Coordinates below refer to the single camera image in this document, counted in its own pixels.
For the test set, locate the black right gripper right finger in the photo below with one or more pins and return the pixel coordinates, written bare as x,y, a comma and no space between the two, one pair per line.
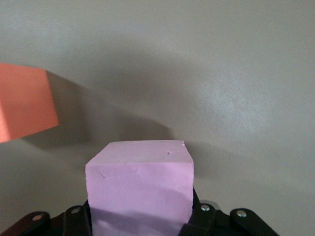
221,223

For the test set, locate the table cover sheet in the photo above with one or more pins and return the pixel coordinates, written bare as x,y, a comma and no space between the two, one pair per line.
197,61

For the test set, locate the orange foam cube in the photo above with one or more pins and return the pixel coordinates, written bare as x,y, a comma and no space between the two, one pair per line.
24,103

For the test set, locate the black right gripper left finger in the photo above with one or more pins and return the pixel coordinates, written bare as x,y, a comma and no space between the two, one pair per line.
73,221

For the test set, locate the pink foam cube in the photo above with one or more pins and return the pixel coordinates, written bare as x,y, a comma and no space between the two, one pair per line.
140,186

